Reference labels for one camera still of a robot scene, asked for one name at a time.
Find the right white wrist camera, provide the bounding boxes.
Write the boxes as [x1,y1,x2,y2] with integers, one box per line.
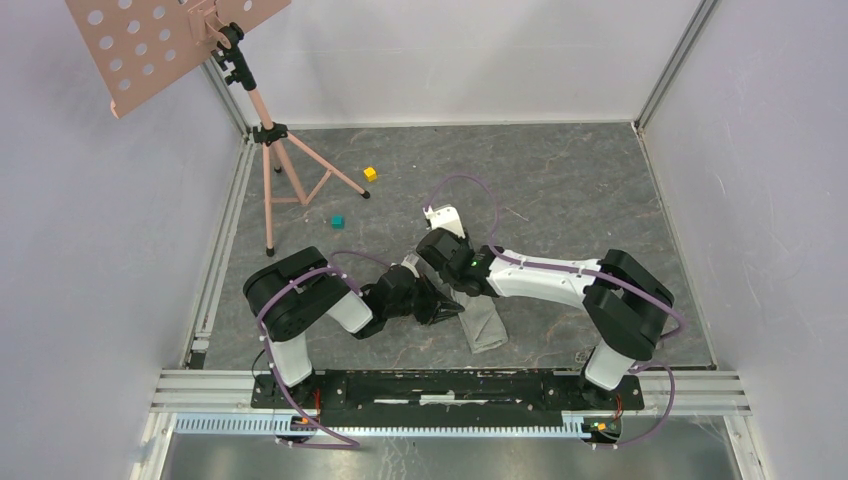
[422,204,467,239]

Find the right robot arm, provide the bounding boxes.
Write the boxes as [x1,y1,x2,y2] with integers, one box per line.
[416,228,675,408]

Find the grey cloth napkin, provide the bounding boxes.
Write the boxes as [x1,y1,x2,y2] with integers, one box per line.
[434,278,509,355]

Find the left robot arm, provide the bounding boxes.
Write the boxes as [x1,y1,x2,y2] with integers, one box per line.
[242,247,465,408]

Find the pink music stand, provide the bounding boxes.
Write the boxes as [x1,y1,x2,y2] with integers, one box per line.
[66,0,370,256]

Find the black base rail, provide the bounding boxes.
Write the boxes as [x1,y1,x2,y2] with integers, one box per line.
[288,369,645,428]

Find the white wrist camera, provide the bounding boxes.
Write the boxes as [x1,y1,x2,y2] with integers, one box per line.
[400,253,421,278]
[422,204,467,239]

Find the yellow cube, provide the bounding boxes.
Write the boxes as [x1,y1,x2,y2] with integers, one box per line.
[363,167,378,182]

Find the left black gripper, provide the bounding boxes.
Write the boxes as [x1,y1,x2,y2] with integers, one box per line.
[385,273,464,326]

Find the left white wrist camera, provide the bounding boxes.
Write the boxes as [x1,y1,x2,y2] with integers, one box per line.
[400,253,421,278]

